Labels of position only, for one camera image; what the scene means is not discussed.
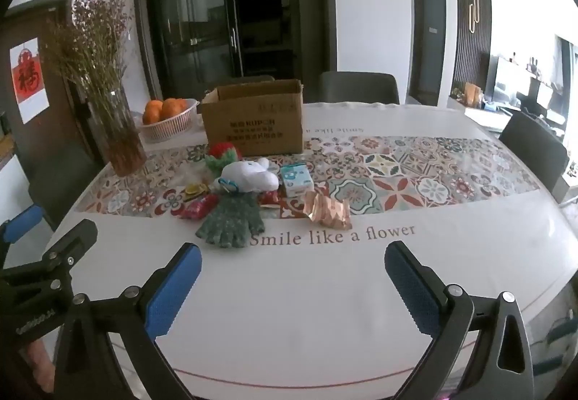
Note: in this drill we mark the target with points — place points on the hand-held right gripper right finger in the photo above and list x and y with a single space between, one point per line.
413 291

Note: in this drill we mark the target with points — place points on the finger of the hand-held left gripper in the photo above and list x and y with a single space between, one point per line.
72 242
25 221

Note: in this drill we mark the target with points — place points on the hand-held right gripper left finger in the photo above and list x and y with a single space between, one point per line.
176 291

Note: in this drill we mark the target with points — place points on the yellow hair clip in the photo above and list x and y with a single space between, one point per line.
194 191

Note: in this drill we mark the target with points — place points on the teal cartoon tissue pack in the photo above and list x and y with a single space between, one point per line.
297 181

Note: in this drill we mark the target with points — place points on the cardboard box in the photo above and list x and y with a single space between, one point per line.
253 129

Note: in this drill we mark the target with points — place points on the person's left hand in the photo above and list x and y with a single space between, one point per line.
36 357

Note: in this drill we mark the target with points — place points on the dark grey dining chair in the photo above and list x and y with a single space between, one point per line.
359 86
58 183
533 147

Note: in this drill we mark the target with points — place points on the red candy wrapper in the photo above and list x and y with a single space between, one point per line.
198 206

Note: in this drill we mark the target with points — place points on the green knit glove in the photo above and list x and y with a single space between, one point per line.
230 219

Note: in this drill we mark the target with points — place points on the glass vase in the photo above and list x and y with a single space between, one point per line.
119 147

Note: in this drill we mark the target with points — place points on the rose gold foil wrapper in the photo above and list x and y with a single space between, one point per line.
327 210

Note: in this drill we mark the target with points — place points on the white plush toy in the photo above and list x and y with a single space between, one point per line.
248 176

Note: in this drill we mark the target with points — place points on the red paper door poster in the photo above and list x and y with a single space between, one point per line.
27 84

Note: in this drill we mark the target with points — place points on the white plastic basket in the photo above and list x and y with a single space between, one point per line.
162 131

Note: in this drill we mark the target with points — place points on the red knitted strawberry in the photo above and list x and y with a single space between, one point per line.
223 150

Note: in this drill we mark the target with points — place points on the orange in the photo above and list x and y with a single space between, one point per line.
174 108
153 112

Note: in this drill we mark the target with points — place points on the white tv cabinet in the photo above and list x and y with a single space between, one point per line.
478 113

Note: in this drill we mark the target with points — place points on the dried flower bunch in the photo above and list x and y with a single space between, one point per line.
95 43

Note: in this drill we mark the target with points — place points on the brown wooden door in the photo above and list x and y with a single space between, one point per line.
13 25

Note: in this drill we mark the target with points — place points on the grey interior door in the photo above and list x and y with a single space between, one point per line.
429 56

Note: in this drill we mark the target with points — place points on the black glass sliding door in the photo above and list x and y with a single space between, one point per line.
194 20

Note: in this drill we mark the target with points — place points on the dark slatted wall panel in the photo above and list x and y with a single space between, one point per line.
460 56

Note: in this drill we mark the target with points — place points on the gold wall ornament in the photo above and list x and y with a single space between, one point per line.
473 16

